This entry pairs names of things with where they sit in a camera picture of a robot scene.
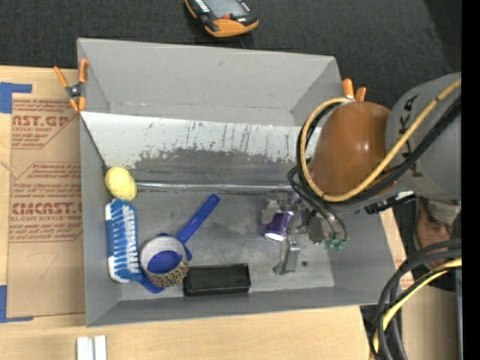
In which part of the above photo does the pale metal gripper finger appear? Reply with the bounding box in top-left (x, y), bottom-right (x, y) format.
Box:
top-left (273, 237), bottom-right (302, 276)
top-left (261, 196), bottom-right (288, 225)

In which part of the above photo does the purple cup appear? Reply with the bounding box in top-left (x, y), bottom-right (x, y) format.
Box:
top-left (264, 210), bottom-right (296, 243)

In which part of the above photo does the blue plastic scoop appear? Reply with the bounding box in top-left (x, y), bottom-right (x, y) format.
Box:
top-left (138, 193), bottom-right (222, 295)

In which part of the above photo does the black flat box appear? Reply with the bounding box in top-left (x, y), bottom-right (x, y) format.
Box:
top-left (182, 263), bottom-right (252, 297)

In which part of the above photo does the person's foot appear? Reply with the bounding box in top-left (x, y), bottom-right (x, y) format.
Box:
top-left (412, 197), bottom-right (462, 270)

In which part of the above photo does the colourful dotted tape roll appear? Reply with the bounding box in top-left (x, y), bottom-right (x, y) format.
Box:
top-left (139, 235), bottom-right (190, 289)

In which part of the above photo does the grey metal bin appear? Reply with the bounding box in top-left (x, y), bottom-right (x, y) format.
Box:
top-left (76, 37), bottom-right (398, 328)

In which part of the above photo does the yellow lemon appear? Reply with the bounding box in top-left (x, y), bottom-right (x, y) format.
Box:
top-left (104, 166), bottom-right (138, 202)

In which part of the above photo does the blue and white brush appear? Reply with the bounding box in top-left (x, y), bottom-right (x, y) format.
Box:
top-left (104, 198), bottom-right (143, 284)

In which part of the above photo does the brown cardboard board red print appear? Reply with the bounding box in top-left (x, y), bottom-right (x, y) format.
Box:
top-left (0, 65), bottom-right (88, 324)

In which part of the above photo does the black cylinder on white bracket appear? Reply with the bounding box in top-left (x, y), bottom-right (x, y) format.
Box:
top-left (364, 190), bottom-right (418, 215)

